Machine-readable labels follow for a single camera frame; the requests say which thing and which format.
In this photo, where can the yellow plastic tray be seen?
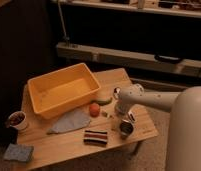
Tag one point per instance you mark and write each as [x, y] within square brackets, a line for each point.
[57, 92]

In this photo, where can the orange round fruit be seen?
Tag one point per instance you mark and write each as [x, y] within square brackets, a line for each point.
[94, 109]

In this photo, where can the white cup with contents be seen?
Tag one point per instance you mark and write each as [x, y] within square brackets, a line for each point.
[17, 120]

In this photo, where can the metal cup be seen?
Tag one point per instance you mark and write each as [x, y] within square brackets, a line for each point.
[126, 129]

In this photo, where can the striped sponge block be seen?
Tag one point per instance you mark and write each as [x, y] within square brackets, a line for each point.
[97, 137]

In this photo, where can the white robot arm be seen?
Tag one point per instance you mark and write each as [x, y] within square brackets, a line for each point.
[184, 137]

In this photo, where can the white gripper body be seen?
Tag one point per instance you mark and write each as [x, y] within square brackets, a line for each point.
[123, 111]

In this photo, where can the white shelf unit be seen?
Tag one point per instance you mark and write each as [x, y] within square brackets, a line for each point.
[131, 36]

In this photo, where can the grey sponge pad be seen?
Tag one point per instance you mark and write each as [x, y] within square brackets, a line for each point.
[17, 152]

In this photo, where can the black handle on shelf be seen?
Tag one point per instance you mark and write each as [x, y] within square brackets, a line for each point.
[172, 60]

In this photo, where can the grey cloth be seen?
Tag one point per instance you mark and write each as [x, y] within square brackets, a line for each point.
[70, 121]

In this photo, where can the green vegetable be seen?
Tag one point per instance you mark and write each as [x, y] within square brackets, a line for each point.
[102, 102]

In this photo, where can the wooden folding table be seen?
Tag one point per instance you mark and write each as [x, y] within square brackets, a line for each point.
[55, 148]

